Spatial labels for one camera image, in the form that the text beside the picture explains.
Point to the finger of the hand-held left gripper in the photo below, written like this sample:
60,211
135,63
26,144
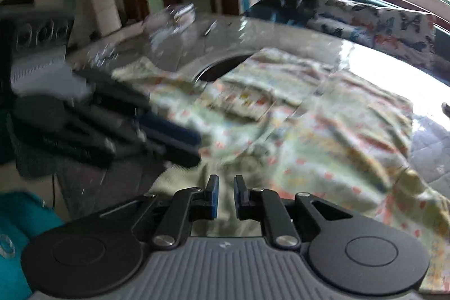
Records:
184,158
168,132

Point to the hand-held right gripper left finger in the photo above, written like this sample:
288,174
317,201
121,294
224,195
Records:
213,198

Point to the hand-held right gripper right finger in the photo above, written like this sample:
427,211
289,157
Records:
240,198

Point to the floral print garment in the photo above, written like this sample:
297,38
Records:
316,145

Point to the white refrigerator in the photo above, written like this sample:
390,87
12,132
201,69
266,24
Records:
103,3

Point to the dark pen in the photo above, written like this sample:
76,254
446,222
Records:
211,29

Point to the clear plastic wrapper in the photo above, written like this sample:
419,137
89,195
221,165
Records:
170,19

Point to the dark teal sofa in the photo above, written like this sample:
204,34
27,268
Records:
277,10

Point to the butterfly print sofa cover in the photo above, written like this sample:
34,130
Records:
383,22

